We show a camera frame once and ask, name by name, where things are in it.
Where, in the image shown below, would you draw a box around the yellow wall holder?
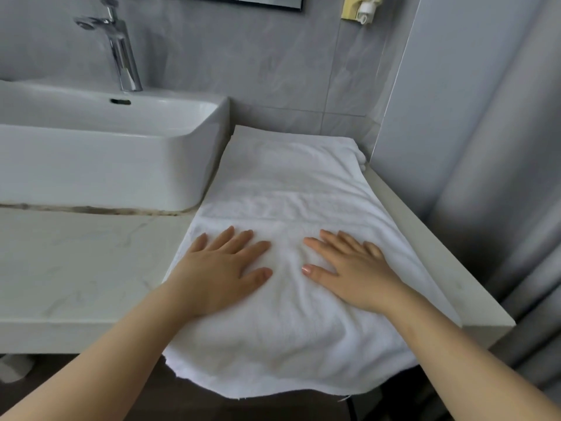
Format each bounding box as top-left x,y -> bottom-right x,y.
341,0 -> 385,21

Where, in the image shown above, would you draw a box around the person's right forearm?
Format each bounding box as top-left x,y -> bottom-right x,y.
382,285 -> 561,421

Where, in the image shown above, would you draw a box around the white ceramic sink basin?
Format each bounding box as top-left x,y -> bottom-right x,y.
0,80 -> 231,213

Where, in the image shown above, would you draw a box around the person's left hand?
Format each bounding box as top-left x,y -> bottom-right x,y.
163,226 -> 273,321

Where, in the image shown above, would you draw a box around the white terry towel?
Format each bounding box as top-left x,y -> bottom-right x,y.
161,125 -> 463,400

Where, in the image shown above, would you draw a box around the white plastic dispenser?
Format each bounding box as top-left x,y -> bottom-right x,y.
356,0 -> 385,25

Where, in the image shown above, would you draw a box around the black framed mirror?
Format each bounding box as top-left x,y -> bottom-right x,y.
171,0 -> 304,13

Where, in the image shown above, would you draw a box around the chrome faucet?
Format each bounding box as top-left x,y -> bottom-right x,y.
74,0 -> 143,93

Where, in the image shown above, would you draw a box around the white plastic object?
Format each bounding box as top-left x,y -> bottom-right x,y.
0,353 -> 35,384

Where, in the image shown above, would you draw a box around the grey curtain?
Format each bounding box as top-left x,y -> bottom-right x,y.
418,0 -> 561,406

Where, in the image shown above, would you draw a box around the person's left forearm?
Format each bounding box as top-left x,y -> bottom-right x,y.
0,282 -> 200,421

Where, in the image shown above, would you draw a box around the person's right hand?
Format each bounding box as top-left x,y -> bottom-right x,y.
302,230 -> 411,315

